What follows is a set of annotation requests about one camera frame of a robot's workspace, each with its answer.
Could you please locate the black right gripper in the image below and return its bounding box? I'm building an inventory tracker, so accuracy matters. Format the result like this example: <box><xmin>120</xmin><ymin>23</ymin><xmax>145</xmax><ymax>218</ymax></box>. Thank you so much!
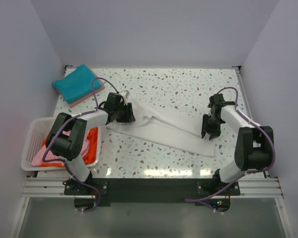
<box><xmin>201</xmin><ymin>114</ymin><xmax>224</xmax><ymax>140</ymax></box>

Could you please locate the white t shirt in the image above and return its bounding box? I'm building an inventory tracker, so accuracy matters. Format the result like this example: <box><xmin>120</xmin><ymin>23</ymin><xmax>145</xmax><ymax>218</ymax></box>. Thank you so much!
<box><xmin>106</xmin><ymin>98</ymin><xmax>215</xmax><ymax>158</ymax></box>

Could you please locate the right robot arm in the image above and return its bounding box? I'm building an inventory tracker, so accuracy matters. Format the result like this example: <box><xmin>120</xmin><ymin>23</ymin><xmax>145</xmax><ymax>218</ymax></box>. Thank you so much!
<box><xmin>201</xmin><ymin>93</ymin><xmax>276</xmax><ymax>195</ymax></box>

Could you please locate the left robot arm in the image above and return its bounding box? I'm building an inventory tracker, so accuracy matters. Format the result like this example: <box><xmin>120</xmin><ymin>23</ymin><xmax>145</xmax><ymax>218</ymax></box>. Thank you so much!
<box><xmin>42</xmin><ymin>90</ymin><xmax>136</xmax><ymax>194</ymax></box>

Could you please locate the crumpled orange t shirt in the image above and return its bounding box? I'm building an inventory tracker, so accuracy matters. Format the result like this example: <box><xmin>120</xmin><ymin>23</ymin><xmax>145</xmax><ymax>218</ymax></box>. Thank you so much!
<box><xmin>31</xmin><ymin>127</ymin><xmax>98</xmax><ymax>168</ymax></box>

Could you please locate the folded pink t shirt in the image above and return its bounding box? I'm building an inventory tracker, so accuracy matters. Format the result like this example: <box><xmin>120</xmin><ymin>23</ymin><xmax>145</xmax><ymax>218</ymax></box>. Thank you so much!
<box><xmin>69</xmin><ymin>76</ymin><xmax>105</xmax><ymax>109</ymax></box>

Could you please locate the folded teal t shirt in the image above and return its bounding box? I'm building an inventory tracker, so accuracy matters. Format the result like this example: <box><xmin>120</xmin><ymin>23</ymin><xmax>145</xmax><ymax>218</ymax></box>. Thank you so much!
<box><xmin>52</xmin><ymin>64</ymin><xmax>96</xmax><ymax>104</ymax></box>

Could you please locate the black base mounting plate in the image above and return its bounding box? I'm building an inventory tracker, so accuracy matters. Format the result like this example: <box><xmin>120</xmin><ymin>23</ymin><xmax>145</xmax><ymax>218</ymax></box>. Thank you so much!
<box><xmin>63</xmin><ymin>178</ymin><xmax>241</xmax><ymax>212</ymax></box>

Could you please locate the white plastic basket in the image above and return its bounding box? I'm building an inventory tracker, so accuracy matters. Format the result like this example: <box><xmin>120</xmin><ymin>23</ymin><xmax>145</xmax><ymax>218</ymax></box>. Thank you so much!
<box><xmin>20</xmin><ymin>117</ymin><xmax>102</xmax><ymax>172</ymax></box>

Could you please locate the crumpled pink t shirt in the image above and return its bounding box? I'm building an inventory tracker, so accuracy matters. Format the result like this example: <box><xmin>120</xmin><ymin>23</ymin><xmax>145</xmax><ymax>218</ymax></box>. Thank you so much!
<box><xmin>31</xmin><ymin>130</ymin><xmax>90</xmax><ymax>167</ymax></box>

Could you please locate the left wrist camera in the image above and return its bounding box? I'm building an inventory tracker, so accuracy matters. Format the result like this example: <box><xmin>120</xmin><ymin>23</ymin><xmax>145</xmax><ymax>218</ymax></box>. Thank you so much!
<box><xmin>119</xmin><ymin>90</ymin><xmax>130</xmax><ymax>105</ymax></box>

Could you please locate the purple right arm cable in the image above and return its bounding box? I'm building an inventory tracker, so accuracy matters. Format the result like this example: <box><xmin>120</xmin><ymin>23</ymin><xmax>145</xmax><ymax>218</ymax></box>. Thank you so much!
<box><xmin>184</xmin><ymin>87</ymin><xmax>275</xmax><ymax>208</ymax></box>

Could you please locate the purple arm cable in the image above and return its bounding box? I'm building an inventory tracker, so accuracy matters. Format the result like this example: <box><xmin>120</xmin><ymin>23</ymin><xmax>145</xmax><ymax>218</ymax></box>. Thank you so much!
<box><xmin>184</xmin><ymin>87</ymin><xmax>275</xmax><ymax>208</ymax></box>
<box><xmin>41</xmin><ymin>77</ymin><xmax>122</xmax><ymax>213</ymax></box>

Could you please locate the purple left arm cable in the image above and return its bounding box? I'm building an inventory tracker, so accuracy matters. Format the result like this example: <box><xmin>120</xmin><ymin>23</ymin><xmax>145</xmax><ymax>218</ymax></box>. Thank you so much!
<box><xmin>41</xmin><ymin>77</ymin><xmax>122</xmax><ymax>213</ymax></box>

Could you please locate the aluminium frame rail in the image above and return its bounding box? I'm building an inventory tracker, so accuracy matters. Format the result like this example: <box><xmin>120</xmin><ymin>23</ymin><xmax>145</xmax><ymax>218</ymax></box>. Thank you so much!
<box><xmin>8</xmin><ymin>64</ymin><xmax>289</xmax><ymax>238</ymax></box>

